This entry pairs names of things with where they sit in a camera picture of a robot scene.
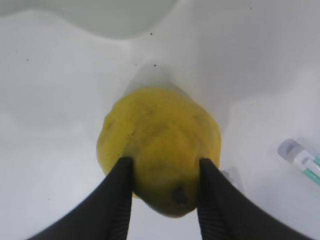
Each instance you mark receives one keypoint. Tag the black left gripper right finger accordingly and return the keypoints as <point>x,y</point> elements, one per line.
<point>224,213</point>

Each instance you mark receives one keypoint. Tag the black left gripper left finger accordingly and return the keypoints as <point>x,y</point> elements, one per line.
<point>104,215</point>

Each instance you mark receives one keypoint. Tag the yellow pear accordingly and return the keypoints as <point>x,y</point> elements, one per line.
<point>166,134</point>

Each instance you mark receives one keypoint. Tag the mint green utility knife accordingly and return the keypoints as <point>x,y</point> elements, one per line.
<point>297,155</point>

